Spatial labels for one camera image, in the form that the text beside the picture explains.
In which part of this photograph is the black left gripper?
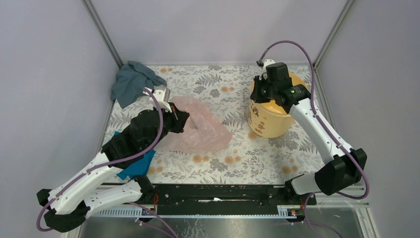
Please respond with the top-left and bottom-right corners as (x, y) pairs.
(146, 102), (190, 151)

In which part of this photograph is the pink plastic trash bag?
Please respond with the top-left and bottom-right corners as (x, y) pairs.
(155, 96), (233, 154)

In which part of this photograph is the yellow trash bin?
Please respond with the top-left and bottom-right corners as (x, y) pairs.
(245, 72), (309, 139)

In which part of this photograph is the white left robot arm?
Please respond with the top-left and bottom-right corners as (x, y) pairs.
(36, 103), (190, 233)

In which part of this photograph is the grey crumpled cloth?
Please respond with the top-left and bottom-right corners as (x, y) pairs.
(110, 61), (167, 108)

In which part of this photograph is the blue folded cloth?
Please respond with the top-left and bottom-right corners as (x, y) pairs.
(116, 149), (156, 180)

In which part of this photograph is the floral patterned table mat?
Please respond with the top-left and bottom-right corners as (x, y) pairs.
(147, 65), (323, 184)

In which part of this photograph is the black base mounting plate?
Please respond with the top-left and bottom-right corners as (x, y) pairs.
(135, 183), (316, 216)

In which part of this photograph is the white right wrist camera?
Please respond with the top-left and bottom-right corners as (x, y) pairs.
(256, 59), (276, 81)

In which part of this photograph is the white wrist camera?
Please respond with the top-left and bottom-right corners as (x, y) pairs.
(256, 59), (276, 81)
(143, 86), (172, 113)

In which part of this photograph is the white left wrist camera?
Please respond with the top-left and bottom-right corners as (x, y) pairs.
(143, 86), (172, 113)

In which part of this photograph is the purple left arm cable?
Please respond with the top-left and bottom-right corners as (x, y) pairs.
(36, 88), (179, 238)

